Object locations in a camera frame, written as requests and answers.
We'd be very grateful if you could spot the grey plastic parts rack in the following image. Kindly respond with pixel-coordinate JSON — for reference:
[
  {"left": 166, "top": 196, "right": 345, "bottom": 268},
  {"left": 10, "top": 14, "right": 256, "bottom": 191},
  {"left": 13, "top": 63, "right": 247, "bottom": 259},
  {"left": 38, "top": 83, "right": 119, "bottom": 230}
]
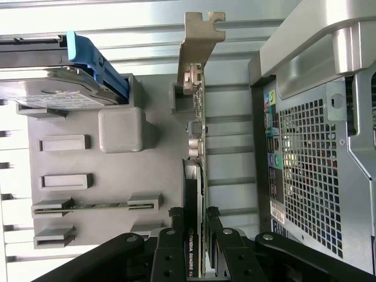
[{"left": 16, "top": 73, "right": 211, "bottom": 256}]

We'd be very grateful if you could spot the open black PC case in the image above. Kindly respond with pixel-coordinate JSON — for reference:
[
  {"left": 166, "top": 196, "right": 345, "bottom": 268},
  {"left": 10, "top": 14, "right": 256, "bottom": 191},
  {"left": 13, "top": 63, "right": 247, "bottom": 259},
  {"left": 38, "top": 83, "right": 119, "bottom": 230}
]
[{"left": 248, "top": 0, "right": 376, "bottom": 274}]

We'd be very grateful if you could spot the hard disk with blue carrier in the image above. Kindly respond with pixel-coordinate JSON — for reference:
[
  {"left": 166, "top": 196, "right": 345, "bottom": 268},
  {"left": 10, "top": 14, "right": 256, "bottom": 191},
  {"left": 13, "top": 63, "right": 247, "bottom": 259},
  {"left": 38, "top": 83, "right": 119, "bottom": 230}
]
[{"left": 0, "top": 31, "right": 130, "bottom": 111}]

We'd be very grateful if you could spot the grey case handle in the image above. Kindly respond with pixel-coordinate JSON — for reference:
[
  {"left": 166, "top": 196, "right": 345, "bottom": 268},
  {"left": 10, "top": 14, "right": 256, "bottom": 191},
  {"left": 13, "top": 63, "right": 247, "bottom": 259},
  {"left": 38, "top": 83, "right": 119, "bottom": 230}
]
[{"left": 260, "top": 17, "right": 376, "bottom": 80}]

